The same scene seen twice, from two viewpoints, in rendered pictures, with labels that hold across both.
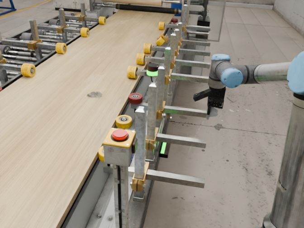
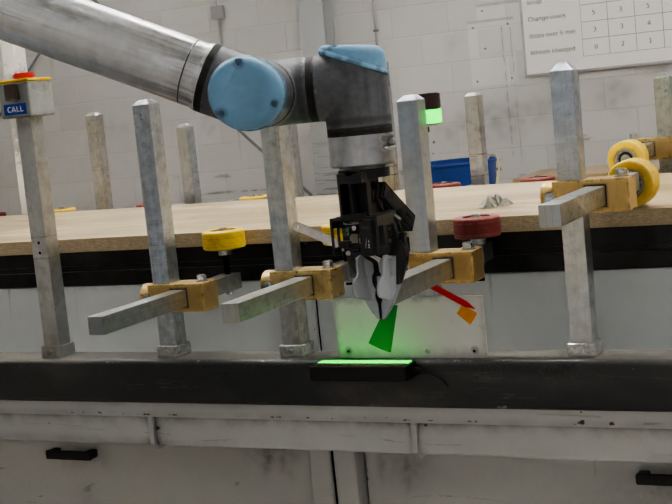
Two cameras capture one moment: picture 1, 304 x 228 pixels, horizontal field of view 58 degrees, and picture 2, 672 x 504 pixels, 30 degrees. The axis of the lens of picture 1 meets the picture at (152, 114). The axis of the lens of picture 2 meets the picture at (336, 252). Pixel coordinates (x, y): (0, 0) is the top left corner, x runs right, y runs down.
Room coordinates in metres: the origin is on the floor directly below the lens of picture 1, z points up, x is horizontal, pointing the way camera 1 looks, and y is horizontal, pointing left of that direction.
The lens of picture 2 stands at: (1.78, -1.99, 1.12)
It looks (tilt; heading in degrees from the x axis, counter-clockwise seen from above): 7 degrees down; 107
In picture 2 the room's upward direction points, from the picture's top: 6 degrees counter-clockwise
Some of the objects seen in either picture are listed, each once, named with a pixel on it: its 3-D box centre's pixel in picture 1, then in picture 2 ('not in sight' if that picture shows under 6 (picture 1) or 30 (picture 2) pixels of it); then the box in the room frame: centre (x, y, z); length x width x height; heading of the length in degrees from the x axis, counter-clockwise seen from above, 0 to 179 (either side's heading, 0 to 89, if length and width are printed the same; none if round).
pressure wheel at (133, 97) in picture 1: (135, 103); (478, 247); (1.38, 0.10, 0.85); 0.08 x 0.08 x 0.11
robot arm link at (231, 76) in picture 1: (230, 74); (271, 93); (1.20, -0.36, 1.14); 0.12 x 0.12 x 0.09; 11
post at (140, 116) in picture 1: (140, 159); (160, 234); (0.83, 0.04, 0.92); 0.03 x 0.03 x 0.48; 81
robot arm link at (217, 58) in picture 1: (219, 66); (353, 89); (1.31, -0.33, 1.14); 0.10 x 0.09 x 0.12; 11
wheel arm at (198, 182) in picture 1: (153, 175); (171, 302); (0.86, -0.02, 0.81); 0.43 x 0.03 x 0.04; 81
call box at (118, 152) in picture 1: (120, 148); (26, 99); (0.57, 0.08, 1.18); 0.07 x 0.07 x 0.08; 81
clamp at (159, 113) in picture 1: (159, 109); (439, 265); (1.34, -0.04, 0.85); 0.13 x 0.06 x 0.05; 171
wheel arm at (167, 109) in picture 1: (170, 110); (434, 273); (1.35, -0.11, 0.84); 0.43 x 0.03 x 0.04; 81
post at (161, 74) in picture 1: (159, 106); (423, 244); (1.32, -0.04, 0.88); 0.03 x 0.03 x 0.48; 81
